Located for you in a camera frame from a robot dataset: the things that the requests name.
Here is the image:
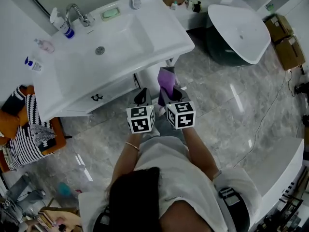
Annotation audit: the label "thin floor cable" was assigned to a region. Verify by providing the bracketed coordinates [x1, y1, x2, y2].
[233, 70, 290, 169]

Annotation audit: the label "person's blue jeans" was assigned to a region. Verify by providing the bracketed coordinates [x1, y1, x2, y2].
[142, 115, 186, 145]

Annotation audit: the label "white spray bottle blue band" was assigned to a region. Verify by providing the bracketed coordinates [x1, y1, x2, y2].
[49, 7, 75, 39]

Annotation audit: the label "white bathtub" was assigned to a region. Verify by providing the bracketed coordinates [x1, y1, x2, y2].
[231, 136, 305, 232]

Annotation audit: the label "grey black shoulder strap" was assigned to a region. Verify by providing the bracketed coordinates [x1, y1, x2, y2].
[213, 170, 251, 232]
[93, 205, 114, 232]

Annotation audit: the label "white low shelf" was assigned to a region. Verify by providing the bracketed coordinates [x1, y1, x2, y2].
[169, 0, 211, 31]

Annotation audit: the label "purple cloth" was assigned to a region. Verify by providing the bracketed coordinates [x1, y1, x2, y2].
[157, 66, 177, 106]

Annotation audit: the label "dark cushion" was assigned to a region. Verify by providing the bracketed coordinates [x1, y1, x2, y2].
[1, 90, 28, 117]

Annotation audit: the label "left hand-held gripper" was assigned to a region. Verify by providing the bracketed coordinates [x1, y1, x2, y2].
[126, 87, 156, 134]

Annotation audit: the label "pink bottle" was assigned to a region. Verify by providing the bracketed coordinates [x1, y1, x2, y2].
[33, 38, 56, 54]

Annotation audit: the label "person's white shirt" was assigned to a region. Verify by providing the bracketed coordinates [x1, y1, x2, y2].
[78, 135, 263, 232]

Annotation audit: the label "chrome faucet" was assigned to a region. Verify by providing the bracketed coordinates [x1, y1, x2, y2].
[65, 3, 96, 28]

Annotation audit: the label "orange cushion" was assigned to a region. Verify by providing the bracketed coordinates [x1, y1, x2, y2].
[0, 110, 21, 140]

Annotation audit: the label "dark green bathtub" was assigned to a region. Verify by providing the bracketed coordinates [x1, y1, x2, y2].
[206, 4, 272, 68]

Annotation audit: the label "black white striped blanket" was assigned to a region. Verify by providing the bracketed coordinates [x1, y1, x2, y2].
[4, 86, 57, 170]

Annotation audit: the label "green soap bar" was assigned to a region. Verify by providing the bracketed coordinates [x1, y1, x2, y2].
[103, 9, 119, 18]

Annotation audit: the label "black tripod stand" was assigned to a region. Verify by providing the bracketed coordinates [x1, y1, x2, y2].
[294, 82, 309, 96]

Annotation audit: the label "person's right forearm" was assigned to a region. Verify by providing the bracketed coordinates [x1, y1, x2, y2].
[181, 127, 222, 181]

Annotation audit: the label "brown cardboard box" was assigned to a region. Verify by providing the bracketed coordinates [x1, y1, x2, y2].
[275, 35, 306, 71]
[264, 14, 294, 42]

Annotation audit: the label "thin metal bracelet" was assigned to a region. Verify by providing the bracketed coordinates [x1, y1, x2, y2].
[125, 142, 141, 152]

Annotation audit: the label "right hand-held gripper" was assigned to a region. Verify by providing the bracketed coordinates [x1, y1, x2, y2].
[161, 86, 196, 130]

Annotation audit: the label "round wooden stool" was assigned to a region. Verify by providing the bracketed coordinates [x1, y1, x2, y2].
[24, 208, 83, 232]

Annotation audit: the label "teal plastic object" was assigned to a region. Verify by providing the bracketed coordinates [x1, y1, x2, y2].
[57, 182, 72, 197]

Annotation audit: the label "blue pump lotion bottle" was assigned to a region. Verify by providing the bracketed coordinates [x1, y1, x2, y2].
[24, 56, 43, 73]

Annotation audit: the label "person's white shoe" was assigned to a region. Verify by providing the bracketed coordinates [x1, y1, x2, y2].
[154, 105, 166, 117]

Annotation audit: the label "brown basket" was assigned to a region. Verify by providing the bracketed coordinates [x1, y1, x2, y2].
[163, 0, 187, 9]

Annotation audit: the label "person's left forearm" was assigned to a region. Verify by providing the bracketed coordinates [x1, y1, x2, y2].
[110, 132, 143, 193]

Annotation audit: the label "white vanity cabinet with sink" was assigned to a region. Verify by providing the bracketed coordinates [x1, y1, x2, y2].
[31, 0, 196, 123]

